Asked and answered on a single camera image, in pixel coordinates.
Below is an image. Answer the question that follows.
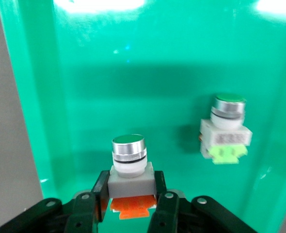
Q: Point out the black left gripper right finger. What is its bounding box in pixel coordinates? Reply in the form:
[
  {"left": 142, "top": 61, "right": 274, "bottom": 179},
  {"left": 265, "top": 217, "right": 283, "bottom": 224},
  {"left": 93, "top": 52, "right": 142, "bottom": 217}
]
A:
[{"left": 147, "top": 171, "right": 257, "bottom": 233}]

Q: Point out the green plastic tray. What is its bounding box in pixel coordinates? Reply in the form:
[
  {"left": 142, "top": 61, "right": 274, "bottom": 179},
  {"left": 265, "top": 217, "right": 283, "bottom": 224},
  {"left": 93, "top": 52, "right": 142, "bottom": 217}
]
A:
[{"left": 0, "top": 0, "right": 286, "bottom": 233}]

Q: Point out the green button with orange base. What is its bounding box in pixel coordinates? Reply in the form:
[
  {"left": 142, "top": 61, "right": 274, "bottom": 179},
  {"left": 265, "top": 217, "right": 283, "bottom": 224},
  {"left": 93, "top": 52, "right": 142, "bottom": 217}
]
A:
[{"left": 108, "top": 133, "right": 158, "bottom": 220}]

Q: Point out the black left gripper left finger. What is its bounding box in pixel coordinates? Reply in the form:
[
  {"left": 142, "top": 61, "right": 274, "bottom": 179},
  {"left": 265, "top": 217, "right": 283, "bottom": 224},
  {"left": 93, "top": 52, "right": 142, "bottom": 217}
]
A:
[{"left": 0, "top": 170, "right": 110, "bottom": 233}]

